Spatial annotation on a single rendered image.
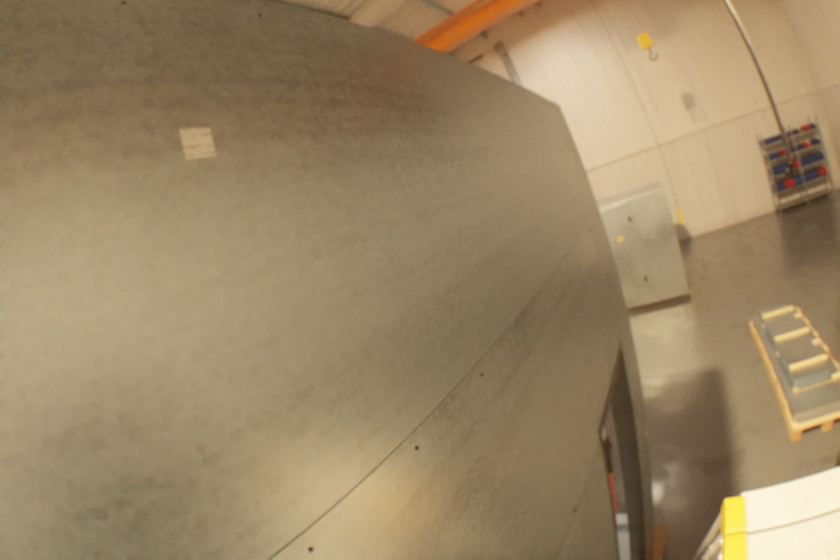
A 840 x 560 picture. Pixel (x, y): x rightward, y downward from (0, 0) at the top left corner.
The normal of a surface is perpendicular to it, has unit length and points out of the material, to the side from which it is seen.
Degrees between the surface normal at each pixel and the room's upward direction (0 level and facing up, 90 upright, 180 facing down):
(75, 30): 90
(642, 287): 90
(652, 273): 90
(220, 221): 90
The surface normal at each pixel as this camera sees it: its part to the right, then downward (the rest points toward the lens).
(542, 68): -0.55, 0.24
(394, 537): 0.76, -0.26
